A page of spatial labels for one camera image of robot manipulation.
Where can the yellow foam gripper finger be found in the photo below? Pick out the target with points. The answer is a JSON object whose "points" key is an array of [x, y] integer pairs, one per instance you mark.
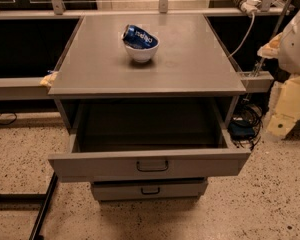
{"points": [[271, 49]]}

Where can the grey top drawer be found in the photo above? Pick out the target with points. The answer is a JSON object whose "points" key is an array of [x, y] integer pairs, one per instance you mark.
{"points": [[151, 139]]}

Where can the grey drawer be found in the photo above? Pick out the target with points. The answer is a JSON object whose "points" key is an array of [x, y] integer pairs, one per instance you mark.
{"points": [[136, 190], [151, 139]]}

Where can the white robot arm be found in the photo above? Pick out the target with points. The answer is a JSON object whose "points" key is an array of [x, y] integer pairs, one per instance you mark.
{"points": [[284, 103]]}

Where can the grey drawer cabinet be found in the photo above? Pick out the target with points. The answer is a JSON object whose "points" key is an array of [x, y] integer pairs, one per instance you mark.
{"points": [[189, 63]]}

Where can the grey bottom drawer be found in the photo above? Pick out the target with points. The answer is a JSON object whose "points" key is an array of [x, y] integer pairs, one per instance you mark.
{"points": [[136, 190]]}

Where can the metal diagonal rod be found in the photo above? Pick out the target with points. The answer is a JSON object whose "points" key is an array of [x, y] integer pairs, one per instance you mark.
{"points": [[275, 29]]}

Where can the white power plug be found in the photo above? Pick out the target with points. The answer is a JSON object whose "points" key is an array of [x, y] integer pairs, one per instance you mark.
{"points": [[247, 6]]}

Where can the blue box on floor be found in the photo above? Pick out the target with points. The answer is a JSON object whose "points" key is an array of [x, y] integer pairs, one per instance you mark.
{"points": [[240, 130]]}

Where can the white ceramic bowl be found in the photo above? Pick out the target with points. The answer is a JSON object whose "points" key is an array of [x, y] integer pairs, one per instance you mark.
{"points": [[141, 55]]}

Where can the crushed blue soda can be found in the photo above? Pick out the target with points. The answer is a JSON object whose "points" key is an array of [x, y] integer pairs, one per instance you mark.
{"points": [[138, 38]]}

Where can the yellow foam corner pad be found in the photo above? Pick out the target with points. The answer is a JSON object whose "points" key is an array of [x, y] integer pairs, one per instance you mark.
{"points": [[49, 79]]}

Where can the grey right side rail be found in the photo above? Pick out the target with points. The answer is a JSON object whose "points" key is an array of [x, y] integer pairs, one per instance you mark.
{"points": [[260, 83]]}

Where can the grey rail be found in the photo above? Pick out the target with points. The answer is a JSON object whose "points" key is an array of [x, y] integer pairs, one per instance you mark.
{"points": [[15, 89], [260, 83]]}

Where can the grey left side rail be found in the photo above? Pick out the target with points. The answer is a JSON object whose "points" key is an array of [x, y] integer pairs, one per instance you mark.
{"points": [[15, 89]]}

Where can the black floor frame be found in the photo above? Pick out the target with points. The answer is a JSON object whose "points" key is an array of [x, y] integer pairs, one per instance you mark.
{"points": [[39, 202]]}

